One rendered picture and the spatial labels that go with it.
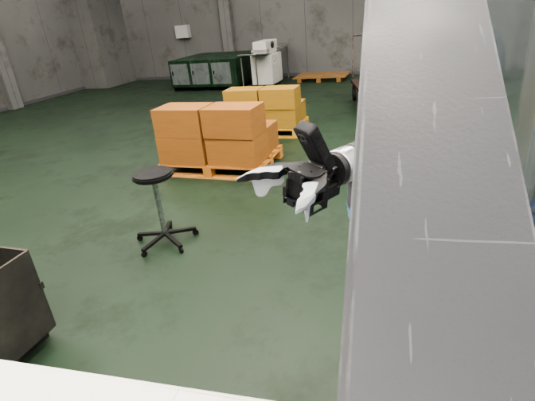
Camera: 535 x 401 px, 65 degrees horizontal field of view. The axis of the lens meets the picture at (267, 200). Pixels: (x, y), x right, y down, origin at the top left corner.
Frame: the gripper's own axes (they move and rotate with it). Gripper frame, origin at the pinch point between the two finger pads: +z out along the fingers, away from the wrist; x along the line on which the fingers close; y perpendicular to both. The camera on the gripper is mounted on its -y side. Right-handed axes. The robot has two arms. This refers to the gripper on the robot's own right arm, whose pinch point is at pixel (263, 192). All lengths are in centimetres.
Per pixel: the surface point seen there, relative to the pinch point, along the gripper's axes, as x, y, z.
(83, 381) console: -27.2, -13.2, 39.6
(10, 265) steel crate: 174, 109, 22
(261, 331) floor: 84, 159, -76
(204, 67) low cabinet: 809, 203, -551
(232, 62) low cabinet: 742, 186, -585
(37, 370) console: -24.2, -12.8, 41.4
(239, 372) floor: 70, 157, -47
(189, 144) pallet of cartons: 334, 152, -195
